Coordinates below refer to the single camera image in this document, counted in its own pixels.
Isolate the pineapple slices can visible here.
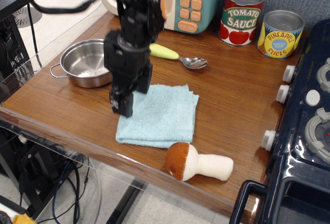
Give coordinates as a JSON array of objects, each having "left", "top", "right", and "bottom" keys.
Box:
[{"left": 257, "top": 10, "right": 305, "bottom": 59}]

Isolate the white stove knob lower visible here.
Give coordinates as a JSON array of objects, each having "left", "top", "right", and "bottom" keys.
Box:
[{"left": 261, "top": 130, "right": 276, "bottom": 151}]

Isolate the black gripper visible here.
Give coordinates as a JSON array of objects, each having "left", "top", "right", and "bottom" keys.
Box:
[{"left": 104, "top": 30, "right": 153, "bottom": 117}]

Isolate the green handled metal spoon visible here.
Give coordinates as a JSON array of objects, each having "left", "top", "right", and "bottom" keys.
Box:
[{"left": 149, "top": 43, "right": 208, "bottom": 70}]

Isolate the plush brown white mushroom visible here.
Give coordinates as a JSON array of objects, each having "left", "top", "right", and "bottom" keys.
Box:
[{"left": 165, "top": 143, "right": 234, "bottom": 181}]

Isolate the tomato sauce can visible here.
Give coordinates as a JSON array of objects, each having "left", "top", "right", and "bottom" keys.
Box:
[{"left": 219, "top": 0, "right": 265, "bottom": 46}]

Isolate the toy microwave cream teal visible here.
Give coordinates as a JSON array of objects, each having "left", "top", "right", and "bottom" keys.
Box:
[{"left": 100, "top": 0, "right": 227, "bottom": 35}]

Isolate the light blue cloth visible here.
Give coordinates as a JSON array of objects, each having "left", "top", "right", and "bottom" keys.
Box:
[{"left": 115, "top": 84, "right": 199, "bottom": 148}]

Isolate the blue floor cable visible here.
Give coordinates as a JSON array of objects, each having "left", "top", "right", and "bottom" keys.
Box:
[{"left": 52, "top": 161, "right": 80, "bottom": 224}]

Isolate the black table leg frame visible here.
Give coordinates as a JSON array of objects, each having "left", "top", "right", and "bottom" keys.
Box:
[{"left": 106, "top": 184, "right": 145, "bottom": 224}]

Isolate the dark blue toy stove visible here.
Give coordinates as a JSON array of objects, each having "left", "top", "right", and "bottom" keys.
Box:
[{"left": 230, "top": 20, "right": 329, "bottom": 223}]

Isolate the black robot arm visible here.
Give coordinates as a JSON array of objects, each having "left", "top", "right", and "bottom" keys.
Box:
[{"left": 104, "top": 0, "right": 164, "bottom": 117}]

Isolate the white stove knob upper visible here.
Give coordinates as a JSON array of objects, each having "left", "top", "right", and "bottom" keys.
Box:
[{"left": 282, "top": 65, "right": 295, "bottom": 83}]

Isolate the white stove knob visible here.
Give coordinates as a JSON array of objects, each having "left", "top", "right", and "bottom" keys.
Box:
[
  {"left": 282, "top": 65, "right": 295, "bottom": 83},
  {"left": 276, "top": 85, "right": 289, "bottom": 104},
  {"left": 261, "top": 130, "right": 276, "bottom": 151}
]

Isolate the white stove knob middle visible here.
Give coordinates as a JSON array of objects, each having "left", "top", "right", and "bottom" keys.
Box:
[{"left": 276, "top": 85, "right": 289, "bottom": 104}]

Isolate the small steel pot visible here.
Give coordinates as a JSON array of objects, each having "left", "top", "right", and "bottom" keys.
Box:
[{"left": 50, "top": 39, "right": 112, "bottom": 88}]

